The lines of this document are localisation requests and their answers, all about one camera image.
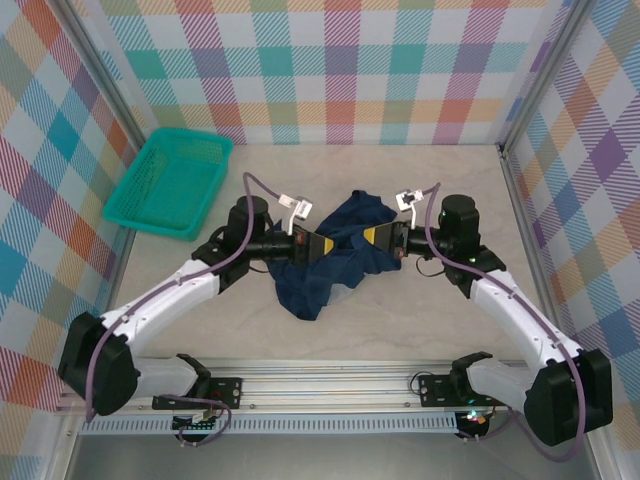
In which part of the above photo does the aluminium right corner post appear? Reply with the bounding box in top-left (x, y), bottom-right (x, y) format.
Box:
top-left (498, 0), bottom-right (594, 149)

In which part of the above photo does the aluminium corner post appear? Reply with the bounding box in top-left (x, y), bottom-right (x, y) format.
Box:
top-left (498, 0), bottom-right (594, 149)
top-left (58, 0), bottom-right (152, 147)

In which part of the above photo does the white slotted cable duct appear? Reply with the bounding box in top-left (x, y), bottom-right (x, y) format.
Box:
top-left (79, 412), bottom-right (459, 435)

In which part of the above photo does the teal plastic basket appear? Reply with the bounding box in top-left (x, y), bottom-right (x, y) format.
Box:
top-left (102, 127), bottom-right (235, 243)

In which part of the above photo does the right small circuit board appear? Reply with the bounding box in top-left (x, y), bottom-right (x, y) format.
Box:
top-left (457, 409), bottom-right (490, 440)

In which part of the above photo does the small circuit board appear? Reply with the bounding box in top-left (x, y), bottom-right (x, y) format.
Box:
top-left (457, 409), bottom-right (490, 440)
top-left (172, 412), bottom-right (221, 434)

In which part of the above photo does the aluminium right side rail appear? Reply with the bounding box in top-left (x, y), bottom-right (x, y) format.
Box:
top-left (499, 143), bottom-right (561, 321)

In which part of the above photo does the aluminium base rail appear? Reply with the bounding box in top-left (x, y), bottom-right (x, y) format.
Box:
top-left (57, 357), bottom-right (551, 415)

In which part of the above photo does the left small circuit board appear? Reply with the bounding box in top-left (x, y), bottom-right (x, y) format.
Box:
top-left (172, 412), bottom-right (221, 434)

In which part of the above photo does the aluminium left corner post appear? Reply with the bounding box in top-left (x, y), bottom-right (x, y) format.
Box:
top-left (58, 0), bottom-right (152, 147)

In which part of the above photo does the navy blue t-shirt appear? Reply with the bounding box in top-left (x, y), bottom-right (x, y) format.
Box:
top-left (269, 188), bottom-right (404, 322)

